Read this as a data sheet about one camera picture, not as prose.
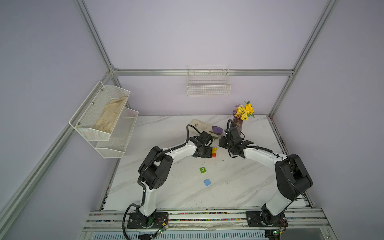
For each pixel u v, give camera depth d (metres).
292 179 0.47
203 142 0.74
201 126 1.14
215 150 0.93
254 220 0.73
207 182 0.86
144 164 0.54
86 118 0.66
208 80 0.95
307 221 0.73
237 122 0.97
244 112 0.89
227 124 0.72
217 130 1.08
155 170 0.50
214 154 0.94
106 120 0.77
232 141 0.72
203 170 0.90
